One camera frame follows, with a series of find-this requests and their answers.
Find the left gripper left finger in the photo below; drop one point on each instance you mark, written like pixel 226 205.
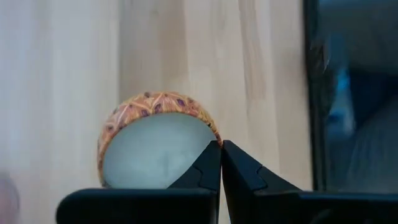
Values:
pixel 140 207

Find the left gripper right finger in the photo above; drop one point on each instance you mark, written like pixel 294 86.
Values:
pixel 280 207

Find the white candle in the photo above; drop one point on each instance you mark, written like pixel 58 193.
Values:
pixel 155 146

